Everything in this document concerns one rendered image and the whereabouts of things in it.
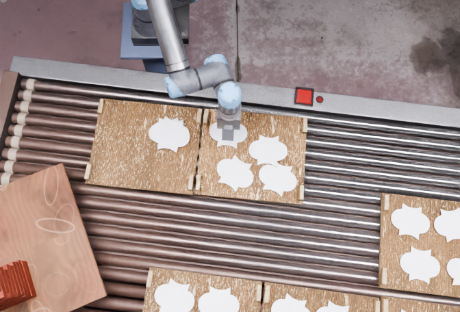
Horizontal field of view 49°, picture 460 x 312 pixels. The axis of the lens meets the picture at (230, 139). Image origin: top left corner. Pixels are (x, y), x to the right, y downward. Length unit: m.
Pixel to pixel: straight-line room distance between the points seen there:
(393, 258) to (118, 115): 1.18
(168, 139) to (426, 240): 1.04
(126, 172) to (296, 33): 1.69
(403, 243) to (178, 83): 1.02
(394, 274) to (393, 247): 0.10
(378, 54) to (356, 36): 0.17
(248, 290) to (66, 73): 1.13
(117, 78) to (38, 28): 1.39
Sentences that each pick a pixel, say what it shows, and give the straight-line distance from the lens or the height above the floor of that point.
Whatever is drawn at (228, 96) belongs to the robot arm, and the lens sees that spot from 1.61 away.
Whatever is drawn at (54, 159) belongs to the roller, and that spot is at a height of 0.92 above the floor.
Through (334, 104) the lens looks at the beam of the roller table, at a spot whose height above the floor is 0.91.
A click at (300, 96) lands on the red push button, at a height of 0.93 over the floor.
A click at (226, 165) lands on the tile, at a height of 0.94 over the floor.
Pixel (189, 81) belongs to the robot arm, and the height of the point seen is 1.32.
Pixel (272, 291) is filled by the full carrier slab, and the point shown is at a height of 0.94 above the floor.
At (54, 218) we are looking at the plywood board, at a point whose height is 1.04.
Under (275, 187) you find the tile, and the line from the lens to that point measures 1.94.
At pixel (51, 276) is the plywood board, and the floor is 1.04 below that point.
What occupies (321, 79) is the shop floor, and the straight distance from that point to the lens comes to 3.17.
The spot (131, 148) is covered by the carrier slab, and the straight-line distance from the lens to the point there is 2.00.
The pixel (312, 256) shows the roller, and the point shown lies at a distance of 1.94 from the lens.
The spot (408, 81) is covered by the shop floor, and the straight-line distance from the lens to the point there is 3.30.
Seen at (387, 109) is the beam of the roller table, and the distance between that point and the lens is 2.15.
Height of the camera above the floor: 2.82
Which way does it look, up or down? 72 degrees down
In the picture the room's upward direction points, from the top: 3 degrees clockwise
